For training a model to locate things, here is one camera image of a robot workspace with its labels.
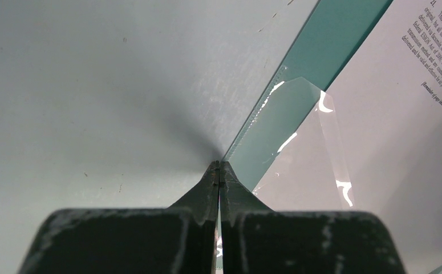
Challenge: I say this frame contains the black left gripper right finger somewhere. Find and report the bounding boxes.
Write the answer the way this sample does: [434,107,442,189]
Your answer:
[219,162,405,273]

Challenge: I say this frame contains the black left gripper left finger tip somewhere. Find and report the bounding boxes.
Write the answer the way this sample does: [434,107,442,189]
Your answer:
[19,161,220,273]

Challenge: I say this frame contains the printed white paper sheet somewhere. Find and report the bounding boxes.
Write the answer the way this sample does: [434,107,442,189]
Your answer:
[253,1,442,273]

